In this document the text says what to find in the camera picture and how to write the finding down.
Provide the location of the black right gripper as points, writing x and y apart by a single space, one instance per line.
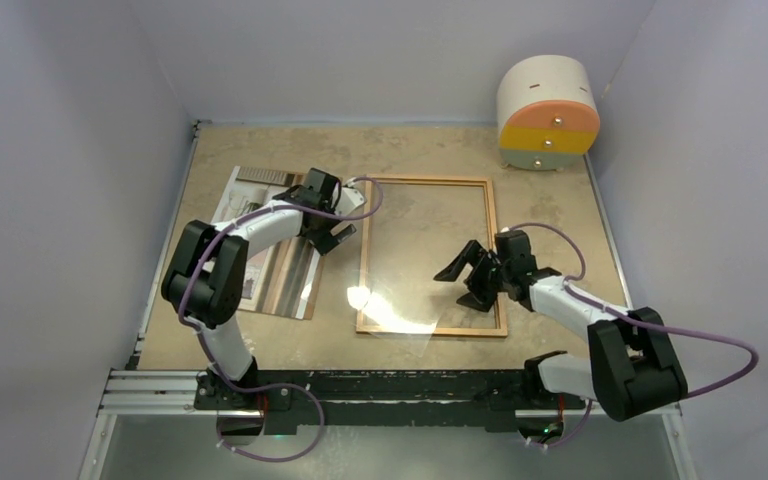
478 298

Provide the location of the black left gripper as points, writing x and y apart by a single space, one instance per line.
324 239

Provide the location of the brown frame backing board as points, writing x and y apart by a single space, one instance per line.
283 279

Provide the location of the wooden picture frame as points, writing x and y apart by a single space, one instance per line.
500 329

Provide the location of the clear acrylic sheet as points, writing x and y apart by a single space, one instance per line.
416 231

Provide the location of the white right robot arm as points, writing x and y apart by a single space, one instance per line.
632 367

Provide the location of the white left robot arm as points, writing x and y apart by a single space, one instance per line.
204 281

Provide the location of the round pastel drawer cabinet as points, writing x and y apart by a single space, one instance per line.
547 117

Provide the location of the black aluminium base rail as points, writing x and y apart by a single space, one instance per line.
498 401

